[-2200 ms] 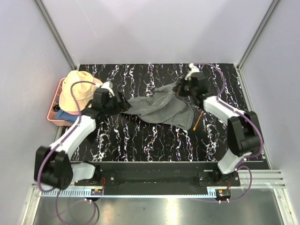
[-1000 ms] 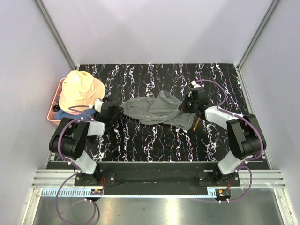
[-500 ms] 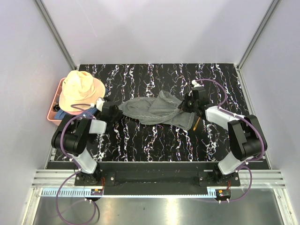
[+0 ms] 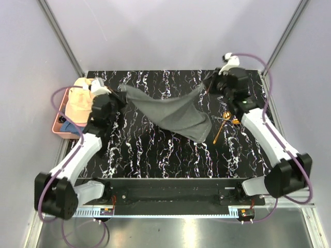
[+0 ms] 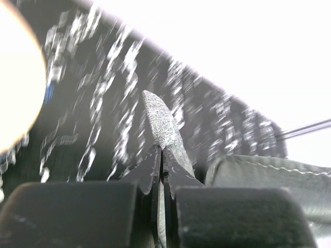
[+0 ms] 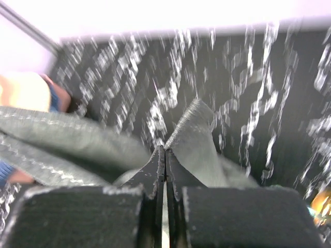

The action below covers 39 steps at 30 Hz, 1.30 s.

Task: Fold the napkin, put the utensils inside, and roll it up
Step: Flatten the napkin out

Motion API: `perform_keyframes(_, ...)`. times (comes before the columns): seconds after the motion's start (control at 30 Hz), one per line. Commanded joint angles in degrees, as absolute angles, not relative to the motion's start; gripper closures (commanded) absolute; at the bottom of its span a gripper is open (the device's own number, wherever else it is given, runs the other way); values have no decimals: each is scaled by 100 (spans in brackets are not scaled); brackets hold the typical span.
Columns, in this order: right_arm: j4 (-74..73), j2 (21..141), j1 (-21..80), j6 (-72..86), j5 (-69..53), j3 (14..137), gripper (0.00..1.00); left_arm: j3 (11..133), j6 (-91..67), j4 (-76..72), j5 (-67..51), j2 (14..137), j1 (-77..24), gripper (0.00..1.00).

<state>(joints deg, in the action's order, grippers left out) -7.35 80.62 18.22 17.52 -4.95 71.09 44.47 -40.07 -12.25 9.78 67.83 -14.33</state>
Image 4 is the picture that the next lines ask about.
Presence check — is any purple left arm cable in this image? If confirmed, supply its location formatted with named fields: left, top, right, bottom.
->
left=37, top=86, right=111, bottom=248

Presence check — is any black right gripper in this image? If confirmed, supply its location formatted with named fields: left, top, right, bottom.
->
left=203, top=68, right=234, bottom=101

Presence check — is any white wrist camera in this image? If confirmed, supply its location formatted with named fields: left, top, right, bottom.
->
left=218, top=53, right=240, bottom=75
left=88, top=79, right=111, bottom=96

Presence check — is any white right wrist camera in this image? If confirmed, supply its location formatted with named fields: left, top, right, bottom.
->
left=218, top=53, right=240, bottom=75

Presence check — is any aluminium frame post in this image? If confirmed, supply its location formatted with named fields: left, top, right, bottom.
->
left=262, top=0, right=310, bottom=76
left=36, top=0, right=85, bottom=76

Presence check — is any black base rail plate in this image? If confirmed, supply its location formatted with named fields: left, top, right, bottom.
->
left=82, top=178, right=267, bottom=216

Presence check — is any blue cloth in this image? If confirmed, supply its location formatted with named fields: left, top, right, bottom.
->
left=60, top=120, right=85, bottom=136

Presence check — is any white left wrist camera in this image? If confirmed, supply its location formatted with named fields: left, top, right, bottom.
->
left=88, top=79, right=111, bottom=96

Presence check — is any grey cloth napkin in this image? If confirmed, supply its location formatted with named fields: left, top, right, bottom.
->
left=119, top=84, right=212, bottom=143

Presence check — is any pink plastic bin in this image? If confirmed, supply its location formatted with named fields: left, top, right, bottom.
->
left=51, top=86, right=78, bottom=140

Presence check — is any right aluminium frame post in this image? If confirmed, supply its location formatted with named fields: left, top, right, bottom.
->
left=262, top=0, right=310, bottom=76

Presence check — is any dark iridescent fork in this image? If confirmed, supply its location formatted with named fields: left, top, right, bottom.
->
left=211, top=116, right=229, bottom=121

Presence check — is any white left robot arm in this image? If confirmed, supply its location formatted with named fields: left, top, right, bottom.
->
left=34, top=88, right=127, bottom=220

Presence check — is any peach bucket hat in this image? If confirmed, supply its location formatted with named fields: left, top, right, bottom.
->
left=65, top=87, right=95, bottom=127

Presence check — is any left aluminium frame post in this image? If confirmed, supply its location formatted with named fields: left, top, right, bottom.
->
left=36, top=0, right=85, bottom=76

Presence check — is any gold spoon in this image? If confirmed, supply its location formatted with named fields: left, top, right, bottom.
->
left=213, top=111, right=231, bottom=145

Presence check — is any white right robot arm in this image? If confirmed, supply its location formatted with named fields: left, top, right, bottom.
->
left=203, top=67, right=312, bottom=205

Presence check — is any iridescent orange spoon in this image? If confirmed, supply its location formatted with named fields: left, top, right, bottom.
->
left=229, top=118, right=241, bottom=125

